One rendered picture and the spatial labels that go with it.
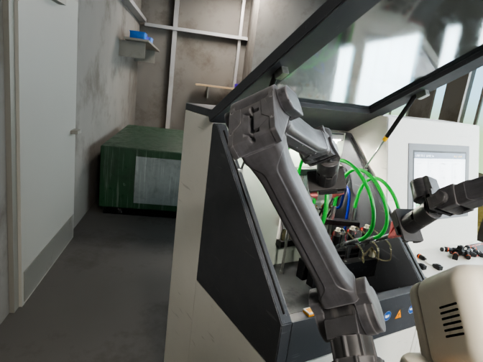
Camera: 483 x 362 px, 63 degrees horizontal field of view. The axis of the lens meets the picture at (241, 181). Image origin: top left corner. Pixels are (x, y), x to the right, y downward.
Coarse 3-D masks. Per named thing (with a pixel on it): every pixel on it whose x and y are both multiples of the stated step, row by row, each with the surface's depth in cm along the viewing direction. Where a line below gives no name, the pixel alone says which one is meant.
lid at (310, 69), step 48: (336, 0) 89; (384, 0) 92; (432, 0) 95; (480, 0) 97; (288, 48) 105; (336, 48) 110; (384, 48) 114; (432, 48) 119; (480, 48) 123; (240, 96) 128; (336, 96) 145; (384, 96) 152
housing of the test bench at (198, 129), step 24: (192, 120) 165; (192, 144) 166; (192, 168) 166; (192, 192) 166; (192, 216) 167; (192, 240) 167; (192, 264) 168; (192, 288) 168; (168, 312) 194; (192, 312) 169; (168, 336) 195; (168, 360) 195
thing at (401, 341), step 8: (408, 328) 149; (384, 336) 142; (392, 336) 144; (400, 336) 147; (408, 336) 150; (376, 344) 140; (384, 344) 143; (392, 344) 146; (400, 344) 148; (408, 344) 151; (384, 352) 144; (392, 352) 147; (400, 352) 150; (408, 352) 153; (312, 360) 125; (320, 360) 126; (328, 360) 128; (392, 360) 149
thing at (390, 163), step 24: (384, 120) 166; (408, 120) 171; (432, 120) 190; (360, 144) 177; (384, 144) 166; (456, 144) 190; (384, 168) 166; (384, 192) 166; (432, 240) 182; (456, 240) 192
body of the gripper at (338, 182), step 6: (312, 174) 110; (318, 174) 105; (336, 174) 103; (342, 174) 109; (312, 180) 109; (318, 180) 106; (324, 180) 104; (330, 180) 104; (336, 180) 107; (342, 180) 108; (312, 186) 108; (318, 186) 108; (324, 186) 107; (330, 186) 106; (336, 186) 107; (342, 186) 107
